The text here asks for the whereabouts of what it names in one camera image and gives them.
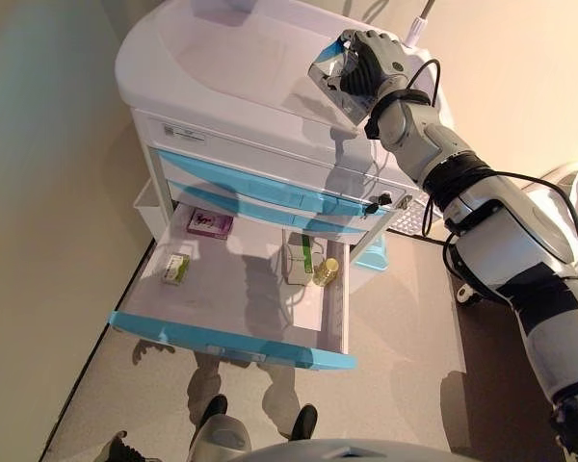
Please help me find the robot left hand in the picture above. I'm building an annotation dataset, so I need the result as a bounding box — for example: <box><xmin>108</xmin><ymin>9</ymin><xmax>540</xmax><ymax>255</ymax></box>
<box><xmin>98</xmin><ymin>430</ymin><xmax>148</xmax><ymax>462</ymax></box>

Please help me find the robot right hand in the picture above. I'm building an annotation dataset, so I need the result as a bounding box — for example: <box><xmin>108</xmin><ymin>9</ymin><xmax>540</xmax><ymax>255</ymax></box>
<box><xmin>327</xmin><ymin>28</ymin><xmax>415</xmax><ymax>105</ymax></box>

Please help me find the white blue medicine box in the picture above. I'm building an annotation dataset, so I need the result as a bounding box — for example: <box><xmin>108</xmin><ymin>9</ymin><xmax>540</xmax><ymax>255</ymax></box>
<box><xmin>307</xmin><ymin>40</ymin><xmax>375</xmax><ymax>129</ymax></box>

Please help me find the white drawer blue handle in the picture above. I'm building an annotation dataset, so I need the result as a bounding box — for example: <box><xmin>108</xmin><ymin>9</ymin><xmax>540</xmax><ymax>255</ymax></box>
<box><xmin>108</xmin><ymin>204</ymin><xmax>358</xmax><ymax>372</ymax></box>
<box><xmin>166</xmin><ymin>180</ymin><xmax>377</xmax><ymax>237</ymax></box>
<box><xmin>153</xmin><ymin>146</ymin><xmax>391</xmax><ymax>218</ymax></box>

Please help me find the small green medicine box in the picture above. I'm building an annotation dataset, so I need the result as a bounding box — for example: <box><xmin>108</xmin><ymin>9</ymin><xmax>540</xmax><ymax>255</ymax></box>
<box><xmin>161</xmin><ymin>253</ymin><xmax>192</xmax><ymax>286</ymax></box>

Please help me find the yellow medicine bottle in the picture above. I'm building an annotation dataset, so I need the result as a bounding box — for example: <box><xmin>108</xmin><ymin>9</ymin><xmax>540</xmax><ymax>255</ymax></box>
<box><xmin>311</xmin><ymin>257</ymin><xmax>341</xmax><ymax>288</ymax></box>

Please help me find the purple white medicine box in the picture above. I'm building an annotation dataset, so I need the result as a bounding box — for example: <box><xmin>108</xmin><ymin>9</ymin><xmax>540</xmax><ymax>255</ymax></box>
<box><xmin>186</xmin><ymin>207</ymin><xmax>235</xmax><ymax>241</ymax></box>

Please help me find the metal IV pole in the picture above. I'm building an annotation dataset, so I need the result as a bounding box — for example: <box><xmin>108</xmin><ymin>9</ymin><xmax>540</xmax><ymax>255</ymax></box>
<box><xmin>404</xmin><ymin>0</ymin><xmax>437</xmax><ymax>47</ymax></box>

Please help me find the silver robot left leg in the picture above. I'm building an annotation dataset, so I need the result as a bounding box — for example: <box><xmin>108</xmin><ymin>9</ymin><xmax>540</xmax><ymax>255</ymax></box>
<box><xmin>187</xmin><ymin>394</ymin><xmax>251</xmax><ymax>462</ymax></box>

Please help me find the black key in lock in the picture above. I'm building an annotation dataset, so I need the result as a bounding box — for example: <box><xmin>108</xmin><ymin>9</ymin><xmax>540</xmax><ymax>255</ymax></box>
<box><xmin>363</xmin><ymin>192</ymin><xmax>394</xmax><ymax>218</ymax></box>

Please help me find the white perforated side basket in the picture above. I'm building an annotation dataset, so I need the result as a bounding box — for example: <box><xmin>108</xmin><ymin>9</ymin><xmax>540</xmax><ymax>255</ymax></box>
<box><xmin>389</xmin><ymin>196</ymin><xmax>439</xmax><ymax>237</ymax></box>

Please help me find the white medical cart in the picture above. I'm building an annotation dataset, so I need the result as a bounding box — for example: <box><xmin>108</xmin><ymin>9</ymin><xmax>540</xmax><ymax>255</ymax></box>
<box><xmin>108</xmin><ymin>0</ymin><xmax>457</xmax><ymax>372</ymax></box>

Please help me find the white bin blue lid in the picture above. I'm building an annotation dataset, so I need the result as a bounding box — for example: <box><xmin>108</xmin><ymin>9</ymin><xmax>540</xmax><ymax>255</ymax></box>
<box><xmin>354</xmin><ymin>235</ymin><xmax>389</xmax><ymax>270</ymax></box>

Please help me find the cart label sticker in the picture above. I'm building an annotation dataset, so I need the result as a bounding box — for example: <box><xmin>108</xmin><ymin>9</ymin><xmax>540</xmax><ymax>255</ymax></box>
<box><xmin>161</xmin><ymin>123</ymin><xmax>208</xmax><ymax>143</ymax></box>

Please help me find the white box green stripe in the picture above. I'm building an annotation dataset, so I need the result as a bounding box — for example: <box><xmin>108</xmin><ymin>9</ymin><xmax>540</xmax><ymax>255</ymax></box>
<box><xmin>283</xmin><ymin>232</ymin><xmax>327</xmax><ymax>286</ymax></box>

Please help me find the grey robot torso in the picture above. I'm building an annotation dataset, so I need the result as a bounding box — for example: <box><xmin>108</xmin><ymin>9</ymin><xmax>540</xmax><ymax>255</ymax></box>
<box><xmin>230</xmin><ymin>435</ymin><xmax>483</xmax><ymax>462</ymax></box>

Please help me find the white cart side bin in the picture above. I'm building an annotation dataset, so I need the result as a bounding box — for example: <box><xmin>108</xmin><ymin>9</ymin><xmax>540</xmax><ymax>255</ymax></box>
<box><xmin>133</xmin><ymin>180</ymin><xmax>168</xmax><ymax>240</ymax></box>

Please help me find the bed caster wheel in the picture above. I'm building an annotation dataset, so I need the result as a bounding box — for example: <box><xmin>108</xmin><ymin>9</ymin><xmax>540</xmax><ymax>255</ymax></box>
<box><xmin>457</xmin><ymin>283</ymin><xmax>483</xmax><ymax>304</ymax></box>

